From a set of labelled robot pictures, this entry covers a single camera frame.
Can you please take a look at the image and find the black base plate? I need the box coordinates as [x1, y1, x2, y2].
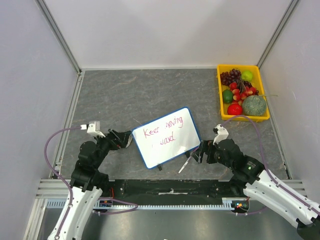
[102, 179, 247, 206]

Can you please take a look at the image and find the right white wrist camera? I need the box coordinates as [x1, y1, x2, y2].
[213, 124, 229, 145]

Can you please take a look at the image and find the red cherry cluster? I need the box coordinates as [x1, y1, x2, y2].
[229, 81, 259, 106]

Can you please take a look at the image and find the aluminium frame post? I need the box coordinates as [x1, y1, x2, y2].
[256, 0, 300, 69]
[35, 0, 82, 75]

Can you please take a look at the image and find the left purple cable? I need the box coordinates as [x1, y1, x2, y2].
[44, 126, 139, 240]

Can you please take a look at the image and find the red apple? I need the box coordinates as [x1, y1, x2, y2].
[227, 104, 243, 116]

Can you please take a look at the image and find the left aluminium frame post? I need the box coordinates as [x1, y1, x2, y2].
[35, 0, 82, 75]

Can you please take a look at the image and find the blue framed whiteboard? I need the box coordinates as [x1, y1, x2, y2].
[132, 107, 201, 169]

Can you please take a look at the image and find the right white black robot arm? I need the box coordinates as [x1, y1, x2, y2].
[186, 139, 320, 240]

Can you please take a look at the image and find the right aluminium frame post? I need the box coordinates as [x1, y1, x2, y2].
[256, 0, 300, 69]

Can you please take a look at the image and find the dark green lime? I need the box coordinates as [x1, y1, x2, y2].
[222, 89, 234, 104]

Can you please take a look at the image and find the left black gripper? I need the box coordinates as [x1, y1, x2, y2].
[93, 128, 131, 169]

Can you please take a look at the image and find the dark red grape bunch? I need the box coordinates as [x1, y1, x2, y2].
[220, 68, 242, 86]

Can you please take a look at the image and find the slotted cable duct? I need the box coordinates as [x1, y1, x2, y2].
[46, 199, 235, 211]

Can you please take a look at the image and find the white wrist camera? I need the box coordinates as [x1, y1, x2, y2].
[80, 120, 106, 138]
[213, 124, 229, 145]

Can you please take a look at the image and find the grey whiteboard eraser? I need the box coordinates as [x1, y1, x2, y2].
[125, 136, 133, 148]

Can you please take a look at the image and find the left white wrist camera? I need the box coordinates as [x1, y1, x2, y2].
[80, 120, 106, 138]

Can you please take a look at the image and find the black whiteboard pen clip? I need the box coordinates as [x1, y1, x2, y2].
[185, 151, 191, 158]

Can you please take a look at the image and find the yellow plastic bin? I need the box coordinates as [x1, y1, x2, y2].
[216, 64, 270, 122]

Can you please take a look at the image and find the white marker pen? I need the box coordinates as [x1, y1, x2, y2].
[177, 156, 193, 175]

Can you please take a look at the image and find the light green apple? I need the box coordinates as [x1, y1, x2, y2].
[241, 70, 254, 82]

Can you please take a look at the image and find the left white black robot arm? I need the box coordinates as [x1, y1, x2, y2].
[48, 129, 133, 240]

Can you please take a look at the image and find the netted green melon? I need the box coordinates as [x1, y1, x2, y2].
[242, 95, 267, 117]

